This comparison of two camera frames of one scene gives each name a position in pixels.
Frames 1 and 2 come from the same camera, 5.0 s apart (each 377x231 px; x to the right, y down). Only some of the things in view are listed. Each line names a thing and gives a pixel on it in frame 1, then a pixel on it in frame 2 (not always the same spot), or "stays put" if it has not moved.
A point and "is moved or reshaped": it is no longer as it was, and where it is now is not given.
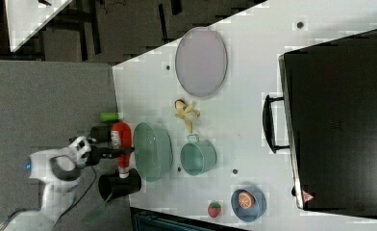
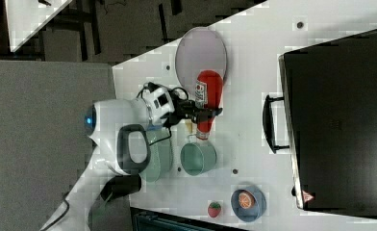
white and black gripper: x=85 y=150 to x=165 y=108
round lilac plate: x=201 y=61 stays put
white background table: x=25 y=17 stays put
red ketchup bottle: x=121 y=140 is moved or reshaped
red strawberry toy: x=213 y=209 stays put
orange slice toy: x=245 y=199 stays put
